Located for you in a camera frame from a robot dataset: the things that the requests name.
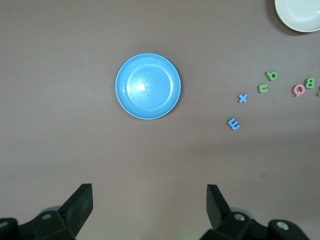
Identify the green letter B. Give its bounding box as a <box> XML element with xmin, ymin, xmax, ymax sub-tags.
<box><xmin>303</xmin><ymin>77</ymin><xmax>316</xmax><ymax>90</ymax></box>

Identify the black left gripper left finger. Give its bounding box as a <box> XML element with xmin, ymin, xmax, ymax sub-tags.
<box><xmin>0</xmin><ymin>183</ymin><xmax>94</xmax><ymax>240</ymax></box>

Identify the beige plastic plate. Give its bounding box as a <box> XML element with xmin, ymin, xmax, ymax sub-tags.
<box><xmin>274</xmin><ymin>0</ymin><xmax>320</xmax><ymax>33</ymax></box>

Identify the blue letter m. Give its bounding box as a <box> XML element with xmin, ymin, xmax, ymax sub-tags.
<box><xmin>226</xmin><ymin>117</ymin><xmax>242</xmax><ymax>131</ymax></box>

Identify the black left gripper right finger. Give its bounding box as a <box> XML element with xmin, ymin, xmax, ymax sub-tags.
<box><xmin>199</xmin><ymin>184</ymin><xmax>311</xmax><ymax>240</ymax></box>

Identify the blue plastic plate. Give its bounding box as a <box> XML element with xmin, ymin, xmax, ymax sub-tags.
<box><xmin>115</xmin><ymin>52</ymin><xmax>182</xmax><ymax>120</ymax></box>

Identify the pink letter Q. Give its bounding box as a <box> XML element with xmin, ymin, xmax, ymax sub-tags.
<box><xmin>291</xmin><ymin>83</ymin><xmax>306</xmax><ymax>98</ymax></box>

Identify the brown table mat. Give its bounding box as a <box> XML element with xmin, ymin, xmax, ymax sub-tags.
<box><xmin>0</xmin><ymin>0</ymin><xmax>320</xmax><ymax>240</ymax></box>

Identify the green letter q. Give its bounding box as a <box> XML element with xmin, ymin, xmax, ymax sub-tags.
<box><xmin>264</xmin><ymin>70</ymin><xmax>279</xmax><ymax>82</ymax></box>

